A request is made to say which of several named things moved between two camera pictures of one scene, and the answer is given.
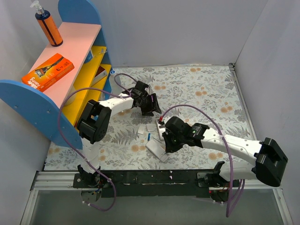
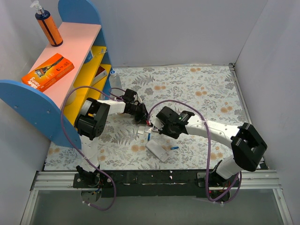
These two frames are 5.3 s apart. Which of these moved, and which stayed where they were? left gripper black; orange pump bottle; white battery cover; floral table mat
Moved: left gripper black
Stayed: orange pump bottle; floral table mat; white battery cover
